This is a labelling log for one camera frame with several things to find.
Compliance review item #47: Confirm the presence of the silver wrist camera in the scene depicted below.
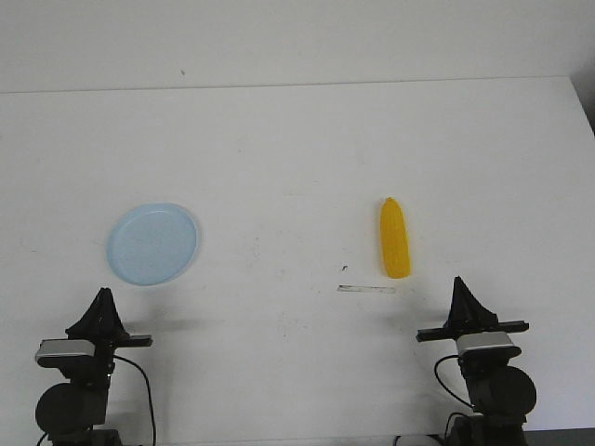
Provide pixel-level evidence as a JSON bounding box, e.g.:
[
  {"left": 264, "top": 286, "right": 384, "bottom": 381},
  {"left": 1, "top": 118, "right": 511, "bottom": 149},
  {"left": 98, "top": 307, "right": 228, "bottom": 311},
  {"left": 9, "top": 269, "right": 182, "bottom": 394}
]
[
  {"left": 34, "top": 339, "right": 96, "bottom": 364},
  {"left": 456, "top": 332, "right": 517, "bottom": 356}
]

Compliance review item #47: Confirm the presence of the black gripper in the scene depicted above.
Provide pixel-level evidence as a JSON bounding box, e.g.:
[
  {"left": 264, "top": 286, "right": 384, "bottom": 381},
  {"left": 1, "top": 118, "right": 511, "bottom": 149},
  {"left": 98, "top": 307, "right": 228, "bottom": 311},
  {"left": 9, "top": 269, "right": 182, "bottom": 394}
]
[
  {"left": 64, "top": 288, "right": 152, "bottom": 357},
  {"left": 416, "top": 276, "right": 529, "bottom": 343}
]

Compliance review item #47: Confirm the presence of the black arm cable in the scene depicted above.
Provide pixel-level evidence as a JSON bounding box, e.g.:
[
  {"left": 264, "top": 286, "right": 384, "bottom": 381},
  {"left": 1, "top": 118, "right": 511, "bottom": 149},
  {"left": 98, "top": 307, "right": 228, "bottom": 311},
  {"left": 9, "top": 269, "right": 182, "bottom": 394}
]
[
  {"left": 433, "top": 353, "right": 475, "bottom": 411},
  {"left": 111, "top": 355, "right": 158, "bottom": 446}
]

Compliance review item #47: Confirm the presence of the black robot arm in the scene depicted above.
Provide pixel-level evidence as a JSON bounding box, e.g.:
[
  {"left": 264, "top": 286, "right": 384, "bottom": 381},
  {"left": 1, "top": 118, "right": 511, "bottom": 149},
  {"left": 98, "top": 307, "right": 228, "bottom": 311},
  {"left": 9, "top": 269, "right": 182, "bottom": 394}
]
[
  {"left": 34, "top": 287, "right": 157, "bottom": 445},
  {"left": 416, "top": 276, "right": 537, "bottom": 445}
]

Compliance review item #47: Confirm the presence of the light blue round plate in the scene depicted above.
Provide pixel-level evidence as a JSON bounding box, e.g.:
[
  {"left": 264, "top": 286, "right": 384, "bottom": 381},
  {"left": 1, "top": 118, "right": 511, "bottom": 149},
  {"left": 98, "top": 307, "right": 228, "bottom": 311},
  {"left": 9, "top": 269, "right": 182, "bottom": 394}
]
[{"left": 106, "top": 203, "right": 202, "bottom": 286}]

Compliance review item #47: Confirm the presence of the yellow plastic corn cob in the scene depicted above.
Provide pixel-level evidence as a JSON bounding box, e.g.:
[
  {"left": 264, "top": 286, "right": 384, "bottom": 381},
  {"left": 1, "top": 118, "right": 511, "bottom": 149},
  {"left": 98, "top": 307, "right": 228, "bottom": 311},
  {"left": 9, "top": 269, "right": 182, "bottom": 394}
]
[{"left": 379, "top": 197, "right": 411, "bottom": 279}]

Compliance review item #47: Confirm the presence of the strip of clear tape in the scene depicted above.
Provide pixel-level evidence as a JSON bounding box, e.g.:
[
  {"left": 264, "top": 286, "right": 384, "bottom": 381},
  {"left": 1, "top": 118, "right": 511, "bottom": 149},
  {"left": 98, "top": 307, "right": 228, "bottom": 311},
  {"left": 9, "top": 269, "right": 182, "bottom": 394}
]
[{"left": 337, "top": 284, "right": 396, "bottom": 294}]

